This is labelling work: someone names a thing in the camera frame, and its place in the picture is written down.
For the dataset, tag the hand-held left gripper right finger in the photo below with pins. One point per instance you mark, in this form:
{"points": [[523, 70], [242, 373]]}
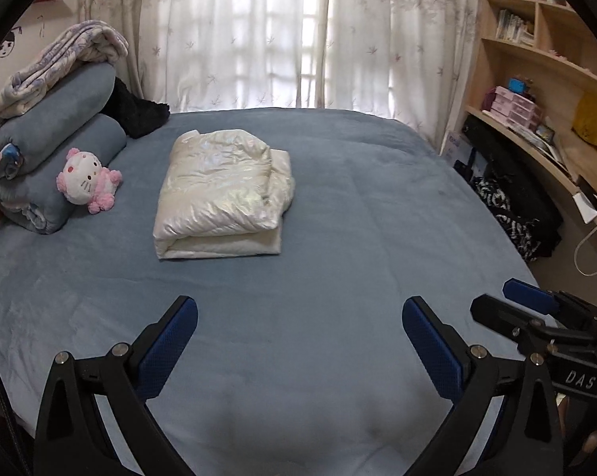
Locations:
{"points": [[435, 352]]}

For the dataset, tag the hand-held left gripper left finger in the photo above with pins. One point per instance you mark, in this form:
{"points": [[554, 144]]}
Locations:
{"points": [[167, 352]]}

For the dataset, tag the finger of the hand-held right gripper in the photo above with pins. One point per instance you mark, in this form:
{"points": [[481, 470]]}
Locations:
{"points": [[529, 295], [502, 315]]}

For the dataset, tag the white shiny puffer jacket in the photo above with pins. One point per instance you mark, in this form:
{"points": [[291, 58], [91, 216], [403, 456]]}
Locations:
{"points": [[214, 193]]}

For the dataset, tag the black and white patterned cloth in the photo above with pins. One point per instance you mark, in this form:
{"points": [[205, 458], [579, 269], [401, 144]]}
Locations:
{"points": [[507, 223]]}

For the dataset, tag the white charger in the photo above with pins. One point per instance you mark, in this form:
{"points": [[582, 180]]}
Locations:
{"points": [[585, 207]]}

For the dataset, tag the long black bag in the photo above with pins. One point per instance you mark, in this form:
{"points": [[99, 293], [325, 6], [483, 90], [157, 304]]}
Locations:
{"points": [[517, 168]]}

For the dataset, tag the colourful printed box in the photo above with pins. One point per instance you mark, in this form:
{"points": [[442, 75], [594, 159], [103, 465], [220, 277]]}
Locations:
{"points": [[545, 134]]}

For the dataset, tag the white printed cardboard box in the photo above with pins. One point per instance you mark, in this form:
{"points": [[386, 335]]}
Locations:
{"points": [[455, 148]]}

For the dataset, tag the bed with blue fleece cover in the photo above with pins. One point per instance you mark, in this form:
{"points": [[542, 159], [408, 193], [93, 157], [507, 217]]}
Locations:
{"points": [[353, 208]]}

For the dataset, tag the yellow paper sheet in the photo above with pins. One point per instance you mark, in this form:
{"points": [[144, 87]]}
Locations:
{"points": [[590, 119]]}

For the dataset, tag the stack of pink storage boxes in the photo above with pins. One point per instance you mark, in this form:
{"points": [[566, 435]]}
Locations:
{"points": [[514, 106]]}

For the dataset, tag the white and pink cat plush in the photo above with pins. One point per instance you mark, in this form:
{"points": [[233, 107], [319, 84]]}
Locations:
{"points": [[82, 181]]}

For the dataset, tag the small blue device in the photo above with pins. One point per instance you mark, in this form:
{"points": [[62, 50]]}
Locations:
{"points": [[517, 85]]}

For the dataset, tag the wooden bookshelf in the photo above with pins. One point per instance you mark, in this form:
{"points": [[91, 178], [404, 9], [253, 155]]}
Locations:
{"points": [[566, 74]]}

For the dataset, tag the rolled blue fleece blanket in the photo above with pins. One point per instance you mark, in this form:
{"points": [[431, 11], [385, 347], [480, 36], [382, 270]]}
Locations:
{"points": [[60, 104], [97, 134]]}

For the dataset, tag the black fuzzy garment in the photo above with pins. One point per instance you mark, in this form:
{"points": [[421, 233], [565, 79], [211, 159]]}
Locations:
{"points": [[137, 111]]}

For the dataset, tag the pale patterned folded blanket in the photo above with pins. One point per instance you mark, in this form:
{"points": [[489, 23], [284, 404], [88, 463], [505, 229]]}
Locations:
{"points": [[55, 54]]}

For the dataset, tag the face wall sticker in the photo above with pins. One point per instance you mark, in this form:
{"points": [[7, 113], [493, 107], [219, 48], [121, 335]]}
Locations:
{"points": [[6, 44]]}

